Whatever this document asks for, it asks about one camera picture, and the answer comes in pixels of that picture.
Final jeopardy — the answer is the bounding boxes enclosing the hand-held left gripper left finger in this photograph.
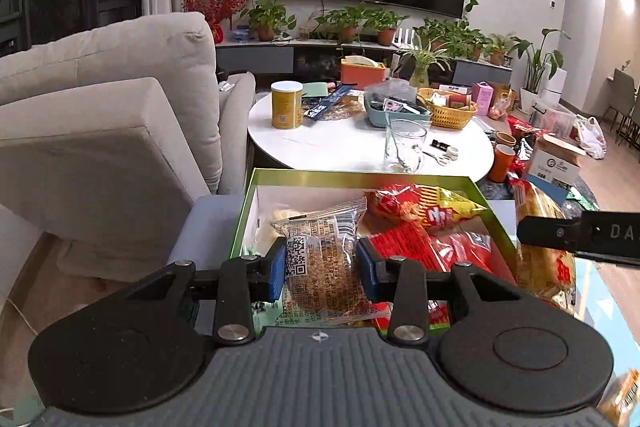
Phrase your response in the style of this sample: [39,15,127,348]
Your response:
[122,236,289,347]

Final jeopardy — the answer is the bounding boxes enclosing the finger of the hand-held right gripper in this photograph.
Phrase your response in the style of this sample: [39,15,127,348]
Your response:
[517,215,591,254]

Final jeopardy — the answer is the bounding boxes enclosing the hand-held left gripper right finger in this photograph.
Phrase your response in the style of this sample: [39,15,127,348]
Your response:
[356,237,525,347]

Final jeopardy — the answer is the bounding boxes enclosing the orange bread bag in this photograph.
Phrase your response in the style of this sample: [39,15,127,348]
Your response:
[509,179,577,309]

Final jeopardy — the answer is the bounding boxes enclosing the clear brown cake packet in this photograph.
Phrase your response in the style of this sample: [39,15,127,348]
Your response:
[270,197,375,329]

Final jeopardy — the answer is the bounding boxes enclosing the shiny red snack bag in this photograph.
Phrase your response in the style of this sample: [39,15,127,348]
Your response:
[432,231,517,285]

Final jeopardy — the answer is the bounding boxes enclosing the green cardboard box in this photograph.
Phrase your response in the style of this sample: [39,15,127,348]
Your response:
[230,168,519,344]

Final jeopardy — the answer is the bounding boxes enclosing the pale bread packet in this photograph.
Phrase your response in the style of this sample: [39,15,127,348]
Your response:
[254,204,302,254]

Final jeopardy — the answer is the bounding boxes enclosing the red white-print snack bag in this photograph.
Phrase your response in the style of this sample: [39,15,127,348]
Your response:
[368,221,453,274]

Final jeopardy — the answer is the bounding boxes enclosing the green white snack packet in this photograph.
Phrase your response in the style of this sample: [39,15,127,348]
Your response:
[252,299,391,330]

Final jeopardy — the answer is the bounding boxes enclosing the printed cardboard box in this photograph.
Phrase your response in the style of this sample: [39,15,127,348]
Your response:
[527,134,587,204]

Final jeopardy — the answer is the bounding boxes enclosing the patterned grey blue rug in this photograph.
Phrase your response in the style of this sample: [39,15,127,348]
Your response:
[166,193,640,413]

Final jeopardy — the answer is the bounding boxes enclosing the orange cup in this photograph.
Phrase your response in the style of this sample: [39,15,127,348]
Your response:
[488,144,516,183]

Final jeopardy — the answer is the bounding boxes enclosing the red yellow snack bag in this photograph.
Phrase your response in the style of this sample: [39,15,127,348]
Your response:
[364,183,489,234]

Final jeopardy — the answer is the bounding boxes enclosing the white plastic bag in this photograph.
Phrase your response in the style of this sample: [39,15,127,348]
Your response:
[574,115,608,158]

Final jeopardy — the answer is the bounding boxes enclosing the red snack bags pile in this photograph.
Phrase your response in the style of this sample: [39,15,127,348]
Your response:
[507,114,549,144]

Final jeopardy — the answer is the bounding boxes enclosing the clear plastic storage box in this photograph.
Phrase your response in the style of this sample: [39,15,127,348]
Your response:
[530,104,576,140]

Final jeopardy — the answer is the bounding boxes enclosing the clear glass pitcher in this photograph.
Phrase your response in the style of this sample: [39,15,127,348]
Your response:
[383,118,429,174]

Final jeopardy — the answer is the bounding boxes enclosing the round white table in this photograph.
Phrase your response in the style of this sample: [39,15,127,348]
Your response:
[247,91,496,184]

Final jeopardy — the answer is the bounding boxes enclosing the grey dining chair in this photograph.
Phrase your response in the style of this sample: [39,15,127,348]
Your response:
[602,67,640,134]

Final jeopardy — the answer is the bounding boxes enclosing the white round appliance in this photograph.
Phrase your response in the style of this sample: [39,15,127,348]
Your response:
[539,69,569,106]

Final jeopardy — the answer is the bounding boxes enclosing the pink carton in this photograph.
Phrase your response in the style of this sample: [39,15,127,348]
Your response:
[471,81,495,116]

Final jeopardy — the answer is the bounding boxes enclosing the teal tray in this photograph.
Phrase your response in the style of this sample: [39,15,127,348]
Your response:
[363,91,434,128]

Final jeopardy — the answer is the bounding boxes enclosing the yellow woven basket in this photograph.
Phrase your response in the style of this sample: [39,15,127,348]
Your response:
[417,87,479,129]

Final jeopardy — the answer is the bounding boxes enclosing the yellow barcode packet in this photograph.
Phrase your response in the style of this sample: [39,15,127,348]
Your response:
[597,369,640,427]

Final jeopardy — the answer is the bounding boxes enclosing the yellow can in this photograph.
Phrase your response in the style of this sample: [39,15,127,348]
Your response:
[270,80,305,130]

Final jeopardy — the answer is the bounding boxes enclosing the dark blue packet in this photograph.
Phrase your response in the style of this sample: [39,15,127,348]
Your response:
[304,85,359,123]

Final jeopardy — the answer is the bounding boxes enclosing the tall leafy potted plant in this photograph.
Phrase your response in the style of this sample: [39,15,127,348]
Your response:
[510,28,572,108]

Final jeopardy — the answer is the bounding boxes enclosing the potted pothos plant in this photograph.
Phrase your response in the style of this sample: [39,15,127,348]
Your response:
[362,8,409,47]
[239,0,298,43]
[312,6,372,44]
[482,32,519,67]
[414,17,494,58]

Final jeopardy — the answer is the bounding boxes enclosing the orange storage box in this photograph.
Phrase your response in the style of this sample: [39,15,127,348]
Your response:
[340,55,387,90]

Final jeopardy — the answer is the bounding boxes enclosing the spider plant in vase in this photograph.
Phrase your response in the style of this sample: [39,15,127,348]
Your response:
[394,41,452,89]

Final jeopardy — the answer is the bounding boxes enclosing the dark television cabinet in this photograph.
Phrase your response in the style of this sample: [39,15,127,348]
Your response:
[215,39,514,88]

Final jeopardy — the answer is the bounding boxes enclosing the grey fabric sofa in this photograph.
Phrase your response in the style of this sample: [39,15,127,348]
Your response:
[0,11,224,284]

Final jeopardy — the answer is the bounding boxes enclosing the red berry decoration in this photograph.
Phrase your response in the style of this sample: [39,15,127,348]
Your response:
[182,0,252,44]

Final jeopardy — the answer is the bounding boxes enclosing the white cable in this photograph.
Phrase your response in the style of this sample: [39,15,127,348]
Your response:
[0,296,40,413]

